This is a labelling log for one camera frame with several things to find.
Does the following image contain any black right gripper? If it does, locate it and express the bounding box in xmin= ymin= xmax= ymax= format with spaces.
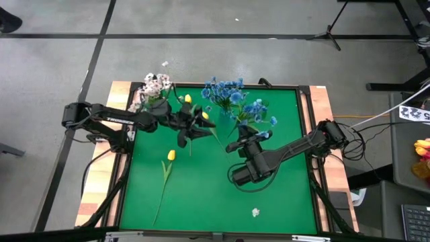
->
xmin=226 ymin=129 xmax=273 ymax=186

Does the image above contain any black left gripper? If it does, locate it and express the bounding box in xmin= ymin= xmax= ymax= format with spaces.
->
xmin=147 ymin=99 xmax=216 ymax=149

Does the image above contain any yellow artificial tulip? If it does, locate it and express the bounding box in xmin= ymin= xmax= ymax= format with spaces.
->
xmin=151 ymin=149 xmax=177 ymax=227
xmin=179 ymin=93 xmax=199 ymax=157

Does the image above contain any green table mat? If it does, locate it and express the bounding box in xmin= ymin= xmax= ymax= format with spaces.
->
xmin=120 ymin=86 xmax=318 ymax=235

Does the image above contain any silver aluminium bar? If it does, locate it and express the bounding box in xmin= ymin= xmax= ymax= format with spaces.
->
xmin=291 ymin=234 xmax=332 ymax=242
xmin=105 ymin=231 xmax=144 ymax=242

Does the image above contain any white paper scrap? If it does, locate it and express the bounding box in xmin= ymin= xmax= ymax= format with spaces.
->
xmin=351 ymin=188 xmax=368 ymax=206

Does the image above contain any black tripod stand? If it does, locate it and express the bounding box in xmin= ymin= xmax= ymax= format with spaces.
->
xmin=305 ymin=0 xmax=350 ymax=52

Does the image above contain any low grey desk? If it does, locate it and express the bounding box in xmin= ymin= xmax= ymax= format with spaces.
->
xmin=381 ymin=179 xmax=430 ymax=242

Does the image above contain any white paper number label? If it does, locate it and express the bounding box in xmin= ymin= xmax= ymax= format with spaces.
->
xmin=398 ymin=105 xmax=430 ymax=122

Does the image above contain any orange yellow tulip bunch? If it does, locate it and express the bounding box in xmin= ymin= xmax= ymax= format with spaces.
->
xmin=413 ymin=138 xmax=430 ymax=179

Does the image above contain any grey furniture leg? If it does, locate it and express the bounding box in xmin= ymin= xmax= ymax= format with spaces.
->
xmin=0 ymin=143 xmax=26 ymax=158

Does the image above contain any black keyboard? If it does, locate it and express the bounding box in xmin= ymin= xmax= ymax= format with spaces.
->
xmin=401 ymin=204 xmax=430 ymax=242

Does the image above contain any person's shoe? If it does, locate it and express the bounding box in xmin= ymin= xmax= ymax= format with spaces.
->
xmin=0 ymin=6 xmax=24 ymax=34

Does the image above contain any black aluminium table frame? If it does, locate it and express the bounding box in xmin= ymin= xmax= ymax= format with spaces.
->
xmin=75 ymin=80 xmax=360 ymax=242

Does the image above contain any black cable bundle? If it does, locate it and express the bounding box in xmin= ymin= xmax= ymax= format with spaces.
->
xmin=337 ymin=122 xmax=369 ymax=162

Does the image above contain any thin yellow cable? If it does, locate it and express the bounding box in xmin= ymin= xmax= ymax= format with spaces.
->
xmin=334 ymin=114 xmax=390 ymax=120

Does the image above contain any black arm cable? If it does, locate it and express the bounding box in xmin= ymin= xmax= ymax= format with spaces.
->
xmin=80 ymin=147 xmax=117 ymax=199

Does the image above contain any white cable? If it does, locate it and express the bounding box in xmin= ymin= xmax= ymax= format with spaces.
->
xmin=347 ymin=83 xmax=430 ymax=130

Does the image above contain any black desk leg frame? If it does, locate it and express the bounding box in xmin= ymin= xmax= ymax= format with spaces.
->
xmin=365 ymin=0 xmax=430 ymax=92

